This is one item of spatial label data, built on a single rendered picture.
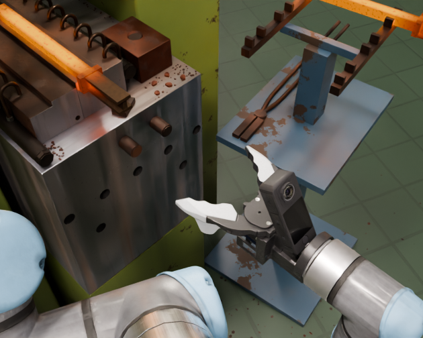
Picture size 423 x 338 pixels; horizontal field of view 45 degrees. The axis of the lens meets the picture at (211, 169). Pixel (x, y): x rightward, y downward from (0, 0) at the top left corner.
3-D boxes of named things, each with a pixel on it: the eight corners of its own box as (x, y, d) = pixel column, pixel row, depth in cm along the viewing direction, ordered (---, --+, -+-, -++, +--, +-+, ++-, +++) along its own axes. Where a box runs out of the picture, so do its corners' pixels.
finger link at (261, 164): (243, 166, 83) (256, 212, 77) (245, 141, 79) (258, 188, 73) (262, 164, 83) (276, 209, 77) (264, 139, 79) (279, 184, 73)
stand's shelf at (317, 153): (392, 100, 137) (394, 94, 135) (323, 196, 116) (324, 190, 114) (295, 60, 148) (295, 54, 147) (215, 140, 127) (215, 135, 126)
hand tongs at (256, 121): (337, 22, 157) (338, 19, 157) (350, 27, 156) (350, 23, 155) (231, 136, 125) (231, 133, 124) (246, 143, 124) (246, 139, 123)
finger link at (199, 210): (173, 236, 74) (236, 244, 73) (171, 212, 70) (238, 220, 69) (177, 219, 76) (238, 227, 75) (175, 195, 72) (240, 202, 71)
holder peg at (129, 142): (143, 153, 97) (142, 143, 95) (132, 160, 96) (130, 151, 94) (129, 142, 99) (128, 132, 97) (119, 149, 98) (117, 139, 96)
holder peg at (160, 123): (172, 133, 101) (172, 123, 99) (162, 139, 99) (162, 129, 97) (159, 123, 102) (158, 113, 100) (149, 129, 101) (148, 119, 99)
